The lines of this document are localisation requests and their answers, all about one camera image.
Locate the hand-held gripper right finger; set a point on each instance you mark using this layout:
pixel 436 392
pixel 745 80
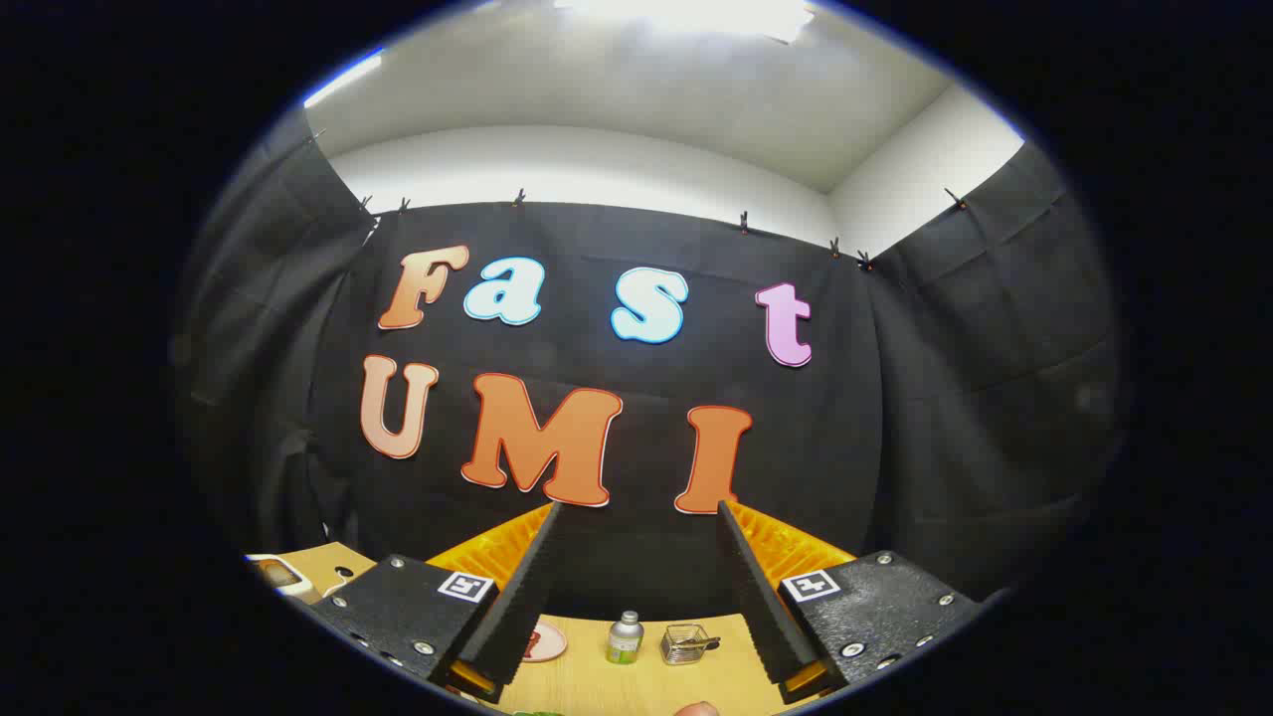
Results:
pixel 766 607

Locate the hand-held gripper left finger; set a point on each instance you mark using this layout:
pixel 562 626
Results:
pixel 522 607

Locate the pink plate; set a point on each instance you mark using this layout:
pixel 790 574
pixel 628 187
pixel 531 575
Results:
pixel 552 646

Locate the green-labelled metal bottle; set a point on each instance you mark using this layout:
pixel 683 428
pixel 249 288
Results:
pixel 625 641

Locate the white toaster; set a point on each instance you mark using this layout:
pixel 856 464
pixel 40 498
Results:
pixel 303 592

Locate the row of black cloth clips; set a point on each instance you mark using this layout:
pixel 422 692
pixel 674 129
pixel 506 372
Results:
pixel 743 221

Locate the ceiling light panel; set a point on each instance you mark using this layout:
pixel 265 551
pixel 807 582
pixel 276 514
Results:
pixel 686 15

